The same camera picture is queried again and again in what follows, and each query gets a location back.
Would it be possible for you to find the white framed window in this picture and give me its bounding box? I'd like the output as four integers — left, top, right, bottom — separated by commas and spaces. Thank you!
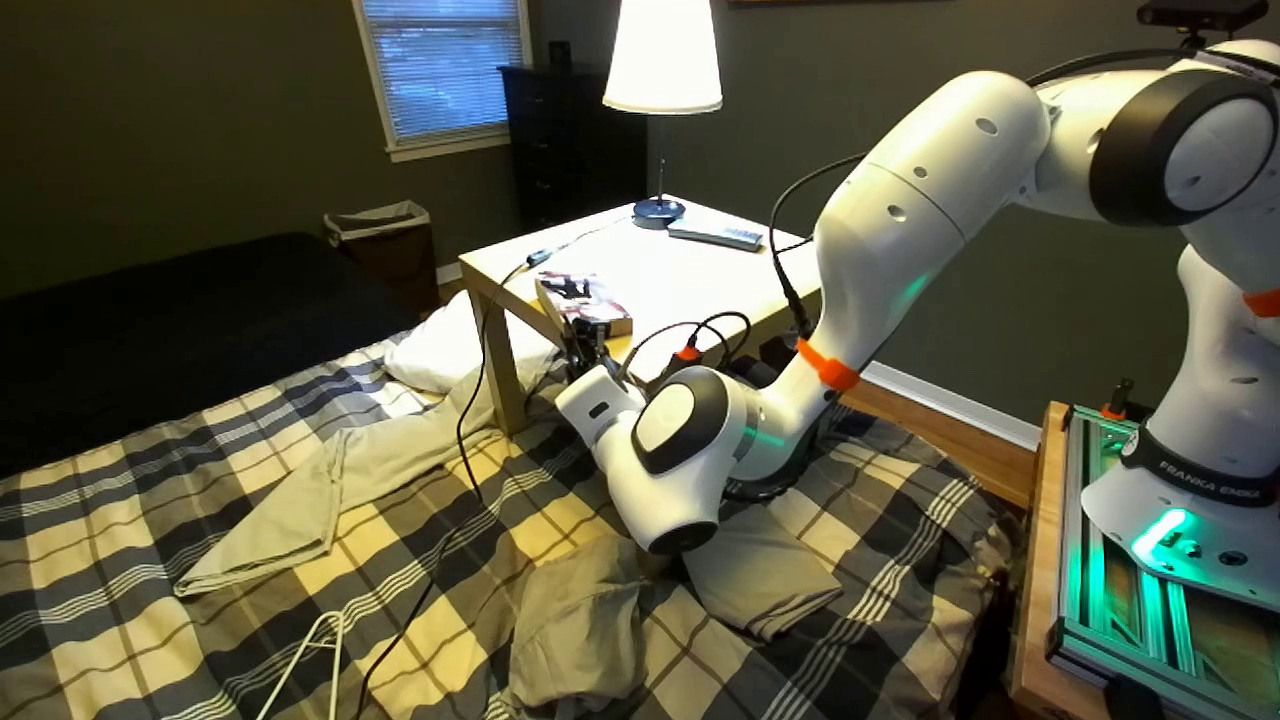
348, 0, 536, 168

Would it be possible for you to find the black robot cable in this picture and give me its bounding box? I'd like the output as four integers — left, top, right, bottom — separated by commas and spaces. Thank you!
614, 151, 873, 391

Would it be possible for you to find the light wooden side table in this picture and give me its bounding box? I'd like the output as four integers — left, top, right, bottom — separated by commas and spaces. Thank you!
455, 197, 855, 435

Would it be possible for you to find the plaid bed comforter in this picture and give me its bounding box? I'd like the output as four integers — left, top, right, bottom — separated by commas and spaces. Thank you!
0, 336, 1016, 720

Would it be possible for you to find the brown waste basket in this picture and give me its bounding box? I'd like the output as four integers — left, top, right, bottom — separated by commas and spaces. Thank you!
320, 197, 440, 317

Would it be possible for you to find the grey remote control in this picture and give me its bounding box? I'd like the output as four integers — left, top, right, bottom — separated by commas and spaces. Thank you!
663, 218, 767, 255

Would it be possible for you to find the table lamp white shade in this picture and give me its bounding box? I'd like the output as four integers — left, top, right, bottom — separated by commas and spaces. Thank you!
601, 0, 727, 233

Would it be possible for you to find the thin black cable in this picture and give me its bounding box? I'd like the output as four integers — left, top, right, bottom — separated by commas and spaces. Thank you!
354, 255, 536, 720

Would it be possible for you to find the white wire hanger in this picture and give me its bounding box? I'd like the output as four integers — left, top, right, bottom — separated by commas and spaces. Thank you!
253, 608, 351, 720

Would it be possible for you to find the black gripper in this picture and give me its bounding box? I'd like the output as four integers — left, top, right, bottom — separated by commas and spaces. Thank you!
555, 313, 614, 386

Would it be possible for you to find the white pillow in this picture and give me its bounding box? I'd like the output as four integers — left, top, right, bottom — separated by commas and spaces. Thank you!
376, 287, 555, 400

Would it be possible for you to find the long beige cloth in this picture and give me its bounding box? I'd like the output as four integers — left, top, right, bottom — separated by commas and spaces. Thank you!
166, 398, 462, 604

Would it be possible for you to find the dark wooden dresser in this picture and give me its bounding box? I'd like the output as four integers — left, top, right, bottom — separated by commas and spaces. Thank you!
496, 62, 653, 233

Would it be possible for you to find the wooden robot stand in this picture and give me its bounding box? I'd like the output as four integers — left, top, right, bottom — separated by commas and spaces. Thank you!
1003, 398, 1112, 720

